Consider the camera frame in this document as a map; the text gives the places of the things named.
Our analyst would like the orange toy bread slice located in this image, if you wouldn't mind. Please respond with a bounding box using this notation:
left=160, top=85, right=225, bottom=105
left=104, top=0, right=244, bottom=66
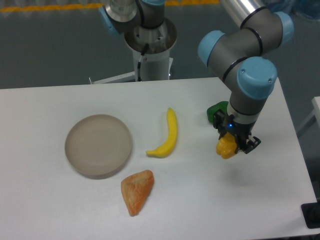
left=120, top=169, right=155, bottom=217

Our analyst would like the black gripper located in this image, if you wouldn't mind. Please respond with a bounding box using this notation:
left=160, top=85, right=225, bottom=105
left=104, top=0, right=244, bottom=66
left=213, top=110, right=261, bottom=154

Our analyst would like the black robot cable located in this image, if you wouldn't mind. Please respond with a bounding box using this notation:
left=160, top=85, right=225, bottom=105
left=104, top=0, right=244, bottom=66
left=136, top=43, right=150, bottom=82

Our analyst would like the green toy pepper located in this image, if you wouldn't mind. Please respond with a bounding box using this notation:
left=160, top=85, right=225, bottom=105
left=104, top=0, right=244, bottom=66
left=206, top=101, right=229, bottom=123

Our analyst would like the yellow toy pepper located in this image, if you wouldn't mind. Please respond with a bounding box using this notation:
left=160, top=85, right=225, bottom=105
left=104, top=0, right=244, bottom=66
left=216, top=132, right=237, bottom=159

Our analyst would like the black device at table edge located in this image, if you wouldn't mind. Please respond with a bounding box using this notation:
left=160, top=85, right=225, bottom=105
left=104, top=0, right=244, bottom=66
left=301, top=202, right=320, bottom=229

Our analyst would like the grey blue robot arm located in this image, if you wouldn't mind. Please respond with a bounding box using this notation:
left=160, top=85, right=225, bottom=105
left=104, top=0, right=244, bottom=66
left=99, top=0, right=294, bottom=158

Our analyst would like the yellow toy banana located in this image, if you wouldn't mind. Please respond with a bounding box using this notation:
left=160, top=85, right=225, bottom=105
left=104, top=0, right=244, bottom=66
left=145, top=108, right=178, bottom=158

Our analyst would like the beige round plate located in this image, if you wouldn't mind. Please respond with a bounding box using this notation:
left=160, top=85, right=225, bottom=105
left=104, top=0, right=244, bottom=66
left=64, top=114, right=133, bottom=180

